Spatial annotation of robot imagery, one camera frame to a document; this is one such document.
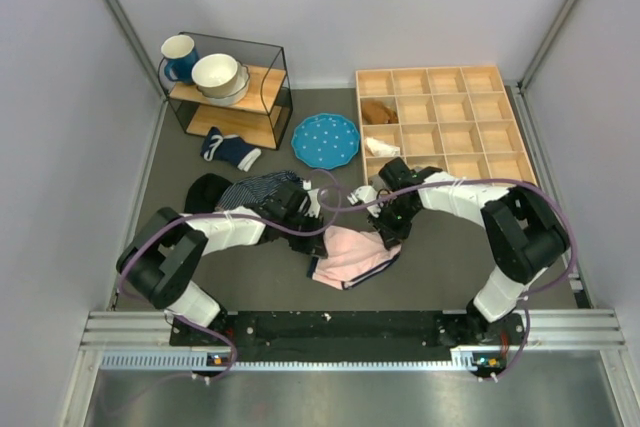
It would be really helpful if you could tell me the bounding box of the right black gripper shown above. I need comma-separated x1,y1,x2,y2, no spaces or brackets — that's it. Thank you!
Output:
368,198,421,250

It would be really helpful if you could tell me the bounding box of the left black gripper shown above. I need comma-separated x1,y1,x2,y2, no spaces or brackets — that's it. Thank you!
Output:
282,209,328,258

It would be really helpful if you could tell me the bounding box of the pink underwear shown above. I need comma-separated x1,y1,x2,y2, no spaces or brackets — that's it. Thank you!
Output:
307,226,401,290

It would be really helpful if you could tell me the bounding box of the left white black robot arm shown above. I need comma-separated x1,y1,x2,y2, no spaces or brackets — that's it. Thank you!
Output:
116,181,327,344

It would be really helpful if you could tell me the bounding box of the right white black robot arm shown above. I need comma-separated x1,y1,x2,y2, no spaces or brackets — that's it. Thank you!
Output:
350,158,572,343

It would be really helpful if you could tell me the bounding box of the striped blue underwear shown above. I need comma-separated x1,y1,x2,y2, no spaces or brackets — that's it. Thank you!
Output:
216,170,303,211

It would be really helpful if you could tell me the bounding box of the white rolled cloth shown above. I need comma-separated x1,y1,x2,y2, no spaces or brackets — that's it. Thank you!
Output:
364,137,401,157

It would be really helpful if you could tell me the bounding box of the blue dotted plate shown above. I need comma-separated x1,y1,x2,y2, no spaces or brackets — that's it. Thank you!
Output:
291,113,360,170

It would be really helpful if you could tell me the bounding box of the brown rolled cloth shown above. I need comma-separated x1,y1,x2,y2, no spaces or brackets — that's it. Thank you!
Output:
361,99,398,125

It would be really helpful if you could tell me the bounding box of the black folded cloth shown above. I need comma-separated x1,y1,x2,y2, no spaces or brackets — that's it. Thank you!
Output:
184,173,232,214

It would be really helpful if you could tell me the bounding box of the wooden compartment tray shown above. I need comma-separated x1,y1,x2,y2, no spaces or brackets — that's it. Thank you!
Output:
355,65,537,182

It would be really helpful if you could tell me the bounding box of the navy white sock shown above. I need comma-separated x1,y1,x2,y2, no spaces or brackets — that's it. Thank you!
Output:
200,127,262,172

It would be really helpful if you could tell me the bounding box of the white bowl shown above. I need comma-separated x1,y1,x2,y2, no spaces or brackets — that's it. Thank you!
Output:
191,53,240,97

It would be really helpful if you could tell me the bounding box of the blue enamel mug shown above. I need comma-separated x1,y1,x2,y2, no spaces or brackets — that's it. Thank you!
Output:
160,34,200,85

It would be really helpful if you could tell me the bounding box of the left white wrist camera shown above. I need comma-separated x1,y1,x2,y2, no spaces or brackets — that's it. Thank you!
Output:
302,180,321,218

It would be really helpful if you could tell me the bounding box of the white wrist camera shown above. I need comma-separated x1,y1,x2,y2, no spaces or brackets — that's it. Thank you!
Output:
347,185,378,206
302,180,321,218

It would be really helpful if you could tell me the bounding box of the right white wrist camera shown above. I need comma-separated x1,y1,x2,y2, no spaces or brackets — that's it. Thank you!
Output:
347,185,378,206

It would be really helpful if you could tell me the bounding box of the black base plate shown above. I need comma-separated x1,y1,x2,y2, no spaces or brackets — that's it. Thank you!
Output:
169,310,526,361

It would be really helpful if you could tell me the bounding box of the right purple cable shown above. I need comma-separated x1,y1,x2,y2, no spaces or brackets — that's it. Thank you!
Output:
319,177,571,383

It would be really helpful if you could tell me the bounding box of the black wire wooden shelf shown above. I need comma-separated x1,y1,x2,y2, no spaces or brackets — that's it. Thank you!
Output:
157,32,293,150

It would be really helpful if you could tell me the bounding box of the aluminium frame rail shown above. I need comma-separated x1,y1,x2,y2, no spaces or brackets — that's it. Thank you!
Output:
80,309,626,350

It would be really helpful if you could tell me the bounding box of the grey cable duct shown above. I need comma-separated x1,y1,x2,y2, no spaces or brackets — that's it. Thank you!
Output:
100,351,499,372

